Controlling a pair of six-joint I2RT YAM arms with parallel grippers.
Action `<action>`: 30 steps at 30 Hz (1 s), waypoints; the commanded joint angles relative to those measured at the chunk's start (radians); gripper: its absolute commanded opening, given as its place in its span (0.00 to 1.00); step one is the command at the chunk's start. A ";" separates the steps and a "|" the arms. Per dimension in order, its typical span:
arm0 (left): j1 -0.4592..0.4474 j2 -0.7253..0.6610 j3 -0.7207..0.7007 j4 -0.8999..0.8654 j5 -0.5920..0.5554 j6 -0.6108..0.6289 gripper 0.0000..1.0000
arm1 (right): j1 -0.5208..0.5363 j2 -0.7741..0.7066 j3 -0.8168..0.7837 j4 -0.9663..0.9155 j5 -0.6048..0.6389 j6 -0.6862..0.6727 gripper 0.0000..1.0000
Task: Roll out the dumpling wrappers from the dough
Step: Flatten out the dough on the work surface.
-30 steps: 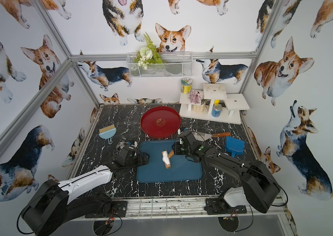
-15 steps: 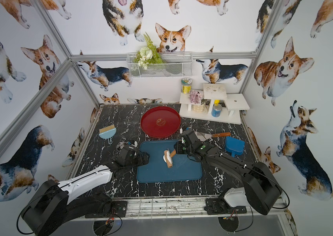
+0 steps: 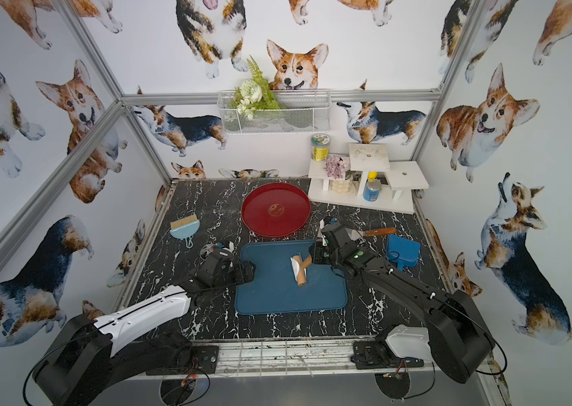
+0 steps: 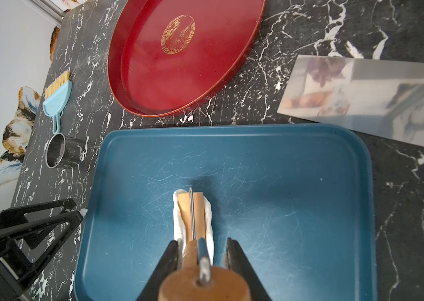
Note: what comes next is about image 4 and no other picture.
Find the wooden dough roller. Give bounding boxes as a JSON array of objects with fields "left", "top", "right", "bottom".
[{"left": 158, "top": 189, "right": 252, "bottom": 300}]

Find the round red tray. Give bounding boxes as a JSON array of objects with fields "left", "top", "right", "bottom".
[{"left": 108, "top": 0, "right": 266, "bottom": 117}]

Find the metal scraper wooden handle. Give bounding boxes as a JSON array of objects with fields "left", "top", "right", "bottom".
[{"left": 278, "top": 55, "right": 424, "bottom": 147}]

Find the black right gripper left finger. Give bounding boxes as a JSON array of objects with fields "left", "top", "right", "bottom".
[{"left": 136, "top": 240, "right": 179, "bottom": 301}]

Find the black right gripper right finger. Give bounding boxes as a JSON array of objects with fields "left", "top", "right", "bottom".
[{"left": 224, "top": 238, "right": 271, "bottom": 301}]

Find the white dough piece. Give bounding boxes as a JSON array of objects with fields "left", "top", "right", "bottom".
[{"left": 173, "top": 189, "right": 215, "bottom": 263}]

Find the round metal cutter ring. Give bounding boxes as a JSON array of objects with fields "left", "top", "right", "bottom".
[{"left": 45, "top": 132, "right": 86, "bottom": 169}]

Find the blue rectangular tray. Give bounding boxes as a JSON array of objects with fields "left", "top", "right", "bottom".
[{"left": 74, "top": 124, "right": 377, "bottom": 300}]

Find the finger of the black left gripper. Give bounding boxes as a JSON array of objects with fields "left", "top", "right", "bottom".
[
  {"left": 0, "top": 198, "right": 77, "bottom": 235},
  {"left": 0, "top": 211, "right": 83, "bottom": 297}
]

